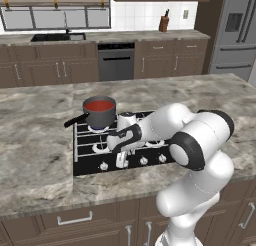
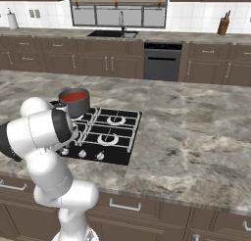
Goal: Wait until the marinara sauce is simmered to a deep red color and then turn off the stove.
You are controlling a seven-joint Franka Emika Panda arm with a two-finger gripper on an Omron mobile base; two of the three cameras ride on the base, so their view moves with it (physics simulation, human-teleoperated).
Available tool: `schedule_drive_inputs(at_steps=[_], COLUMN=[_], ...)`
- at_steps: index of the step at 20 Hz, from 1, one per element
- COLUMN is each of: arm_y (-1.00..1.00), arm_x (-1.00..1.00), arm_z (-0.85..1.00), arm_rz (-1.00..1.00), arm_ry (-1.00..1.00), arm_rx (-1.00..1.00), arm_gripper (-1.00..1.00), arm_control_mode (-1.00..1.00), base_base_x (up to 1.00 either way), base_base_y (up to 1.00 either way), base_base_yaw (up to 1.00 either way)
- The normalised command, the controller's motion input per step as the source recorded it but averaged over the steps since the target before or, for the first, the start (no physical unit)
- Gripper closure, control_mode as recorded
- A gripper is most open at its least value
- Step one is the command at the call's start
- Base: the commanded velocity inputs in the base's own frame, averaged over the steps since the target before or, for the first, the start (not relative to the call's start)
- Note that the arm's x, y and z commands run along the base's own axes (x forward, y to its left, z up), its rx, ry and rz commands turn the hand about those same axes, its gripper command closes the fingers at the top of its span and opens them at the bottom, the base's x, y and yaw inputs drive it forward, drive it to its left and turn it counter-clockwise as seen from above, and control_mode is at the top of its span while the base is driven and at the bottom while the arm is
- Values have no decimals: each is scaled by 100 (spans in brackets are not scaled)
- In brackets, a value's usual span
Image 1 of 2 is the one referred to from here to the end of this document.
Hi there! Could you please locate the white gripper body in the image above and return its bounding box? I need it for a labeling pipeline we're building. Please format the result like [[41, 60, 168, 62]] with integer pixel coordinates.
[[115, 150, 130, 170]]

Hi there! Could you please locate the red marinara sauce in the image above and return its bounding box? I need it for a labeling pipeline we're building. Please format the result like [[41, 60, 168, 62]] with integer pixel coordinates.
[[83, 99, 116, 113]]

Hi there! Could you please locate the black gas hob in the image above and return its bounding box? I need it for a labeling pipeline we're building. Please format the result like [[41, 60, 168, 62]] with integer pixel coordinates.
[[72, 110, 178, 177]]

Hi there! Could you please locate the brown drawer front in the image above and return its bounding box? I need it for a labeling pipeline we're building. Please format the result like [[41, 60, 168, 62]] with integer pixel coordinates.
[[39, 201, 120, 238]]

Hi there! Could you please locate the brown cupboard door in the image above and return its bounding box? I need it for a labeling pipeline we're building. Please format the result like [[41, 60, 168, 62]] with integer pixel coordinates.
[[225, 188, 256, 246], [137, 215, 170, 246], [5, 227, 139, 246]]

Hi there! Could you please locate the grey dishwasher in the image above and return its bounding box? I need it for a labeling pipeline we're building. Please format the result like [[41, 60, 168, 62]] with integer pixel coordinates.
[[97, 42, 136, 83]]

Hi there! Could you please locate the brown cupboard run with drawers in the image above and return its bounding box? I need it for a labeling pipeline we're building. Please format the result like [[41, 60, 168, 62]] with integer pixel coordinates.
[[133, 38, 210, 80]]

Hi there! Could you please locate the brown cupboard run under sink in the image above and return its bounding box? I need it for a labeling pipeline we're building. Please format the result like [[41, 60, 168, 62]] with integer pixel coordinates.
[[0, 42, 100, 89]]

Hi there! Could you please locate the black sink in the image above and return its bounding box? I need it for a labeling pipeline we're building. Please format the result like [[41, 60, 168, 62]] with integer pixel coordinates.
[[30, 32, 87, 43]]

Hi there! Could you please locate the brown knife block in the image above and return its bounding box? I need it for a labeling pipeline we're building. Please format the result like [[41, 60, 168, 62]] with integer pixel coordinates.
[[158, 8, 171, 33]]

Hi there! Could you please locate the black tap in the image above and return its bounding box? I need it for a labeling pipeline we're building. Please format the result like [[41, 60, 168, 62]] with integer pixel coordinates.
[[62, 11, 72, 35]]

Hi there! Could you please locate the grey fridge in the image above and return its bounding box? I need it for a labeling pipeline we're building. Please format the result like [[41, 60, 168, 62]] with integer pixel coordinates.
[[209, 0, 256, 83]]

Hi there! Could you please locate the grey saucepan with black handle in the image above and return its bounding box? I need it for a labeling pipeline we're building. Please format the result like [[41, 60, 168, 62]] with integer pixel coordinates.
[[63, 95, 118, 131]]

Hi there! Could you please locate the silver cupboard door handle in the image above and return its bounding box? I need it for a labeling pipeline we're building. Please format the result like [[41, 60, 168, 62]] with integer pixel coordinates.
[[143, 221, 153, 246], [238, 202, 256, 230], [124, 224, 133, 246]]

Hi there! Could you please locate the silver drawer handle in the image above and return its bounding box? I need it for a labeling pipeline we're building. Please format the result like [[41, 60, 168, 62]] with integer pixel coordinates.
[[56, 210, 94, 227]]

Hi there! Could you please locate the window with dark frame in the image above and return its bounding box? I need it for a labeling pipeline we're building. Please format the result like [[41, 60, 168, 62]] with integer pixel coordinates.
[[0, 4, 112, 32]]

